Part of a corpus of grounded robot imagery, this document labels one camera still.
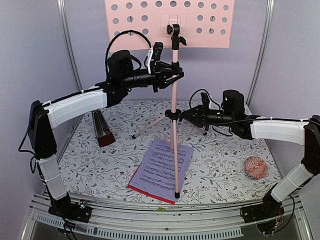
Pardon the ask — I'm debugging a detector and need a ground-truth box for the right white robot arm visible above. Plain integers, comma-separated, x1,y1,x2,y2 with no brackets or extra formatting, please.
179,90,320,218

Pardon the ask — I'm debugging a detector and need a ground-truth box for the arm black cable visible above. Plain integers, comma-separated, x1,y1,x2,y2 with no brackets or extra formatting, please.
188,88,236,138
104,29,153,76

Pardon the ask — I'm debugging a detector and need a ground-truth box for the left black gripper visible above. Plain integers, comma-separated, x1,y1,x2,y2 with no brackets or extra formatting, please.
121,60,184,91

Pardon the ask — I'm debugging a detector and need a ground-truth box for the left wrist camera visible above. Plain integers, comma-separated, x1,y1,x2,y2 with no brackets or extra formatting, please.
144,42,164,74

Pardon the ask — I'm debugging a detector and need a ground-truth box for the aluminium front rail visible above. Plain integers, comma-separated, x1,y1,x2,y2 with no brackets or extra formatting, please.
20,193,313,240

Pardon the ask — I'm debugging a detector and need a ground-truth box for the pink music stand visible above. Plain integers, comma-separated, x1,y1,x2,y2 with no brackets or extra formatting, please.
103,0,236,199

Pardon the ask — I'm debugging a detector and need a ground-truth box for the purple sheet music page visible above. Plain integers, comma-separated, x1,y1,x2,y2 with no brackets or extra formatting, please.
128,139,178,205

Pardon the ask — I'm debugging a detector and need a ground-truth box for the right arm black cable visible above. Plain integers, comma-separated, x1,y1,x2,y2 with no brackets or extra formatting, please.
188,88,236,138

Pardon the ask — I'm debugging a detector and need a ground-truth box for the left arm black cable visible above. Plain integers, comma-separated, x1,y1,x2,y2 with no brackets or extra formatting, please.
104,29,153,76

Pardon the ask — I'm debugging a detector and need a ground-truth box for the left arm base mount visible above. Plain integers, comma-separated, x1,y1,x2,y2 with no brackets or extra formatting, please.
48,199,93,223

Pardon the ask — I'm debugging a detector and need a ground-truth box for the red patterned egg shaker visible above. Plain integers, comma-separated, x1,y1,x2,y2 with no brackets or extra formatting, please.
244,156,268,179

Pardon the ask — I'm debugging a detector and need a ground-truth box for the brown wooden metronome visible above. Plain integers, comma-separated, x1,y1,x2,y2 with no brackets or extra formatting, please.
92,109,116,148

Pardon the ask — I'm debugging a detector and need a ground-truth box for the floral table mat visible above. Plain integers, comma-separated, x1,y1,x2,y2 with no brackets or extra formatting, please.
59,100,281,205

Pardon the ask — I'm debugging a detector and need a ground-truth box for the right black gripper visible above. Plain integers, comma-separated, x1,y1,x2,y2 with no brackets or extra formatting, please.
181,101,235,131

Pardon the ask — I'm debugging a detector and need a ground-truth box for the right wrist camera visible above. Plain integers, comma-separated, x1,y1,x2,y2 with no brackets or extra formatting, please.
201,92,217,117

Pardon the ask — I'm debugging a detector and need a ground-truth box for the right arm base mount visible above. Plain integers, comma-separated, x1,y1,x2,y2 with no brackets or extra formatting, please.
239,203,285,223

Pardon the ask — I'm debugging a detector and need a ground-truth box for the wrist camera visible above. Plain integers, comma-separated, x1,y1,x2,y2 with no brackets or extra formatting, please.
144,42,164,74
201,92,217,117

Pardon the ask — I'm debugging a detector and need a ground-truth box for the right metal frame post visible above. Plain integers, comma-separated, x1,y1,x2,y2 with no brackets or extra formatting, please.
246,0,275,106

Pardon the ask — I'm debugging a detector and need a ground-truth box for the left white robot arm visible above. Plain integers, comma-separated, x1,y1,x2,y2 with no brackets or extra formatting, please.
25,48,184,217

